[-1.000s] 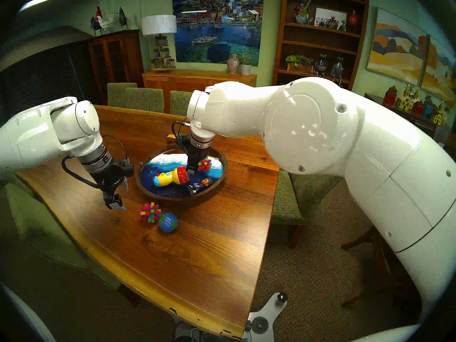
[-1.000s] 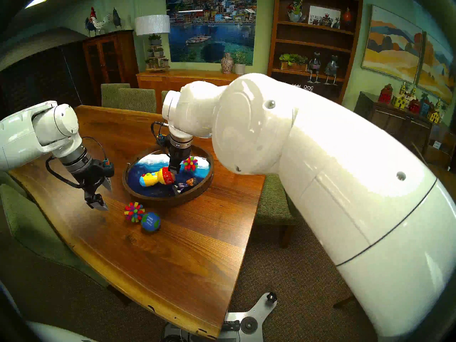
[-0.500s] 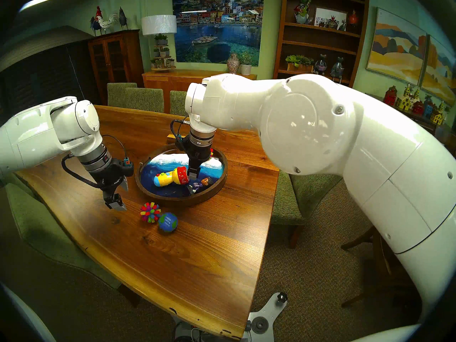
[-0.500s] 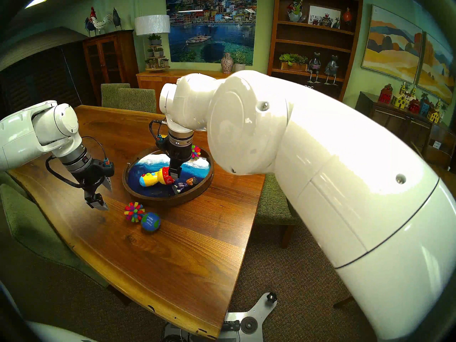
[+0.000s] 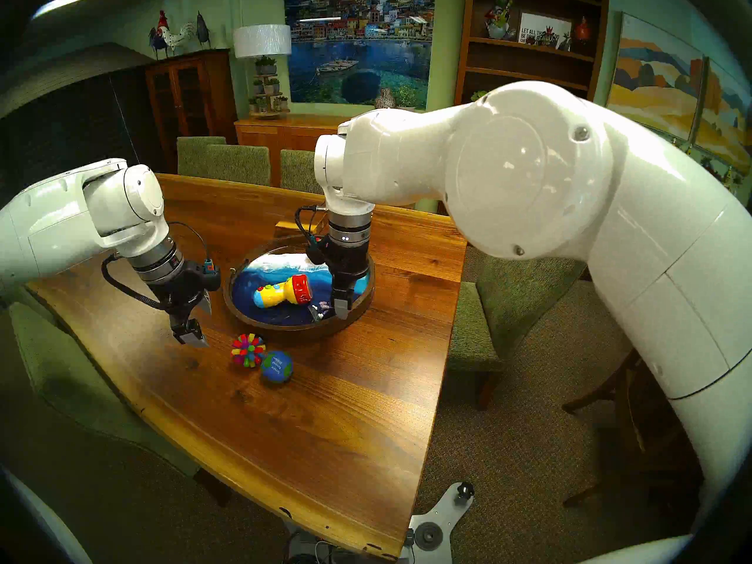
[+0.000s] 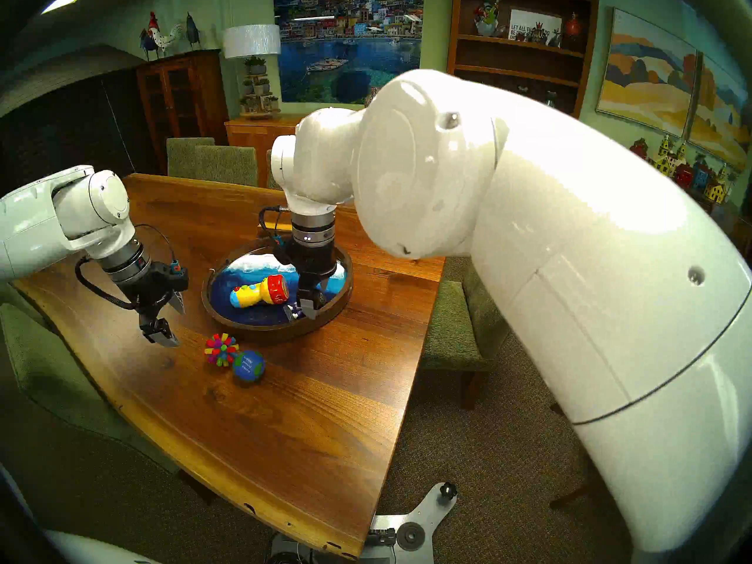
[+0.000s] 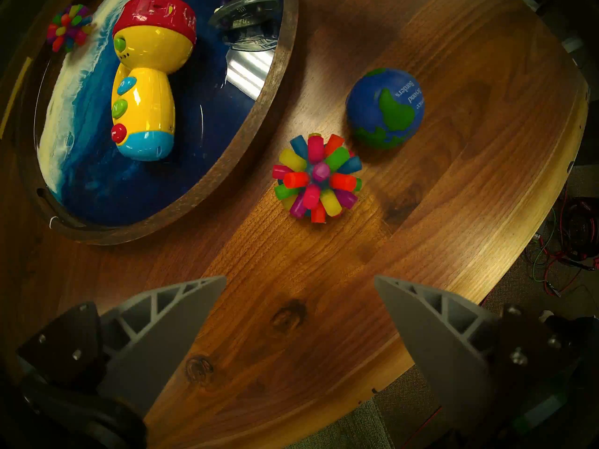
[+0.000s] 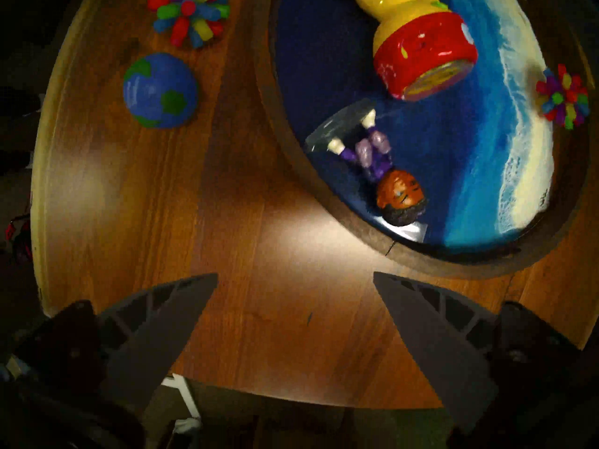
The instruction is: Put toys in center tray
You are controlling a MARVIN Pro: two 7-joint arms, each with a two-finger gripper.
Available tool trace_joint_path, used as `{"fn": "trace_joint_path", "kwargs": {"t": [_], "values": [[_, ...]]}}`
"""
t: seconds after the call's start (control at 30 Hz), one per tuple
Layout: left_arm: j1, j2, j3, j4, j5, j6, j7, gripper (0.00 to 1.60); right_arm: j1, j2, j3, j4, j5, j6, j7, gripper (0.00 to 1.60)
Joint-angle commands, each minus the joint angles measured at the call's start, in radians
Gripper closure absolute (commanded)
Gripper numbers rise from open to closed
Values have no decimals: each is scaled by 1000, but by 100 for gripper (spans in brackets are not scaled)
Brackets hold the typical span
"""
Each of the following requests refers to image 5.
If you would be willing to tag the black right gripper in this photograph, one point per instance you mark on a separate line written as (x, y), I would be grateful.
(346, 266)

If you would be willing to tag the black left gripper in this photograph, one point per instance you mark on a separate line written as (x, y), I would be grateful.
(182, 291)

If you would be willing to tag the small dark doll figurine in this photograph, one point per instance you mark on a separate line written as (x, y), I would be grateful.
(322, 308)

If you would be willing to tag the multicolour spiky ball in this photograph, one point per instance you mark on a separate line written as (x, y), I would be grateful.
(248, 351)

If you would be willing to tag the blue green globe ball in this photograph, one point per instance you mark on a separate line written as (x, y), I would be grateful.
(277, 366)

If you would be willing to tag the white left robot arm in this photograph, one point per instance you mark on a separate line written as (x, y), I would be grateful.
(53, 222)

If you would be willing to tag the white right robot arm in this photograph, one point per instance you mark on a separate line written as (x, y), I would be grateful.
(587, 175)

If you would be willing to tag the round wooden blue resin tray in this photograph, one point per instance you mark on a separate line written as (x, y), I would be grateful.
(276, 317)

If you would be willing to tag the yellow red toy flashlight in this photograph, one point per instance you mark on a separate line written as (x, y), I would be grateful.
(282, 292)

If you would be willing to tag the small wooden block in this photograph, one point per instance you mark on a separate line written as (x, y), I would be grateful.
(288, 228)

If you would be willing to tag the green upholstered dining chair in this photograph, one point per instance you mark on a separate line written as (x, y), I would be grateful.
(191, 156)
(59, 369)
(299, 170)
(511, 310)
(238, 165)

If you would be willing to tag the light wood sideboard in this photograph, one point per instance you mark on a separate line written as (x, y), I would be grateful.
(282, 137)

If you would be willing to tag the tiered wooden plant stand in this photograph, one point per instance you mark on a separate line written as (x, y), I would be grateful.
(268, 114)

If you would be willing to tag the patterned ceramic vase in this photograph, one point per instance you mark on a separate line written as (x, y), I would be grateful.
(385, 98)

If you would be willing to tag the green plant in white pot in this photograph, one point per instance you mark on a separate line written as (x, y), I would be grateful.
(405, 96)

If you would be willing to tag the black round knob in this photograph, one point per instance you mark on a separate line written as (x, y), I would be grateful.
(464, 491)

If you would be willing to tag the dark wood glass-door cabinet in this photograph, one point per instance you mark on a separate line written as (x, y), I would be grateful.
(214, 98)

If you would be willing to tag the dark slatted window blind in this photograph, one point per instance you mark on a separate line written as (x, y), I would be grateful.
(64, 140)

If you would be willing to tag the wooden planter with succulents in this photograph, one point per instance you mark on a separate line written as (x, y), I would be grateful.
(479, 96)

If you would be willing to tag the white robot torso shell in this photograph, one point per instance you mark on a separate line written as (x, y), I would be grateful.
(44, 524)

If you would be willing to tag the white drum lamp shade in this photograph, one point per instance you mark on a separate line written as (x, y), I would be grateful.
(262, 41)

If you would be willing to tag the white rooster figurine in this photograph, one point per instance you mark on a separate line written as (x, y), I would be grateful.
(174, 37)

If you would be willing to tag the blue red rooster figurine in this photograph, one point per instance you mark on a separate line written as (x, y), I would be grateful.
(160, 39)

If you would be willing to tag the dark bird figurine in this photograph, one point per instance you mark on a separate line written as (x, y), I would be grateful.
(202, 32)

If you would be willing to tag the tall brown wooden bookshelf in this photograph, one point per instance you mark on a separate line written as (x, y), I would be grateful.
(529, 63)

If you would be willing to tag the colourful bird figurine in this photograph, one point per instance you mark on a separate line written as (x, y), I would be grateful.
(498, 25)

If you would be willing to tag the dark wooden chair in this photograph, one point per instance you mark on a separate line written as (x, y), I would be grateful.
(646, 439)

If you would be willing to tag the framed white text sign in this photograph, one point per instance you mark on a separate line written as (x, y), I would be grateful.
(530, 27)

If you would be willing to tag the small red-crowned figurine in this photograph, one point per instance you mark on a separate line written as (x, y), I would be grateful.
(547, 37)

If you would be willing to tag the ceiling light panel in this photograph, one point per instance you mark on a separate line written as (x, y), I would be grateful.
(61, 3)

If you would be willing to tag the red lidded jar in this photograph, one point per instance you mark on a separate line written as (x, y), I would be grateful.
(582, 31)

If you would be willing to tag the abstract landscape canvas painting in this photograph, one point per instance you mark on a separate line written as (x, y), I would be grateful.
(725, 122)
(658, 75)

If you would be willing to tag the grey metal robot base bracket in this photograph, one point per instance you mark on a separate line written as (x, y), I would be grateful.
(440, 510)

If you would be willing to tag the harbour town wall picture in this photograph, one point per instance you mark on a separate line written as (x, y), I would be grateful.
(352, 51)

